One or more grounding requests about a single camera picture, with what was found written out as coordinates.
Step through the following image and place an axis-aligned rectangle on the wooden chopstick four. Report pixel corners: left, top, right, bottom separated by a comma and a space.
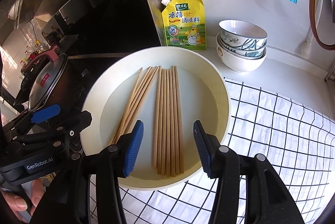
117, 66, 152, 138

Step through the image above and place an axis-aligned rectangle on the wooden chopstick five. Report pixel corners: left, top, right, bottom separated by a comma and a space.
115, 66, 157, 140

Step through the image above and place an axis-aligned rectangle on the wooden chopstick nine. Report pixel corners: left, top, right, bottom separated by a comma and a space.
174, 66, 184, 174

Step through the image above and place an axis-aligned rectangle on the wooden chopstick six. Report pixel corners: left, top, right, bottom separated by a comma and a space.
166, 69, 171, 177

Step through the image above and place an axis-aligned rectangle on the wooden chopstick three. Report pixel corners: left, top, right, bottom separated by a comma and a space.
157, 67, 164, 175

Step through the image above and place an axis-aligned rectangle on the wooden chopstick two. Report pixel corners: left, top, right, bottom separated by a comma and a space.
171, 66, 180, 174

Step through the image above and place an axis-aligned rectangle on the wooden chopstick eight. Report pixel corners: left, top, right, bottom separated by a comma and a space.
169, 69, 176, 176

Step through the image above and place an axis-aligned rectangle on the wooden chopstick seven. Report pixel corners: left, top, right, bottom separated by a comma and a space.
123, 66, 158, 134

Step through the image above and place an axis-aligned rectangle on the wooden chopstick eleven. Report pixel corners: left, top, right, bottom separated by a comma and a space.
152, 66, 162, 168

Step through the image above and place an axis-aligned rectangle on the wooden chopstick ten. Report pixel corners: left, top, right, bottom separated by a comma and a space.
161, 69, 166, 175

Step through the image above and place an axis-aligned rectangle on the person left hand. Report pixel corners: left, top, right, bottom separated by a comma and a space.
1, 178, 45, 223

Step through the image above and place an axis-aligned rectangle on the pot with glass lid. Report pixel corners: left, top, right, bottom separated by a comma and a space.
24, 45, 68, 112

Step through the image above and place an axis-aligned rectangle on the white black grid cloth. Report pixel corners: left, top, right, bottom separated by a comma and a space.
89, 77, 335, 224

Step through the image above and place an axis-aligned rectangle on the white round tray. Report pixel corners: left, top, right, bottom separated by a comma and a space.
79, 46, 232, 191

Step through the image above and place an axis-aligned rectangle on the large white bowl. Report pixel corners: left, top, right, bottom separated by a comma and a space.
216, 33, 267, 73

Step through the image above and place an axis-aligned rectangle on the lower blue patterned bowl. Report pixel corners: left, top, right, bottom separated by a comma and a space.
217, 35, 267, 60

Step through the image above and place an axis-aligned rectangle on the blue patterned bowl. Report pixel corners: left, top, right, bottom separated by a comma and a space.
219, 20, 267, 46
217, 35, 267, 60

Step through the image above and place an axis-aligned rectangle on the white dish brush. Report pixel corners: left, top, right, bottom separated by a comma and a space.
300, 28, 314, 59

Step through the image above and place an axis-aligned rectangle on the upper blue patterned bowl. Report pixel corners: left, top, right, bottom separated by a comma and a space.
219, 20, 267, 46

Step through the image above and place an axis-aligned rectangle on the yellow seasoning pouch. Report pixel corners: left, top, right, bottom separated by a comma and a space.
161, 0, 207, 51

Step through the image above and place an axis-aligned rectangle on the round wooden framed lid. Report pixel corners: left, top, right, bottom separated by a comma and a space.
309, 0, 334, 51

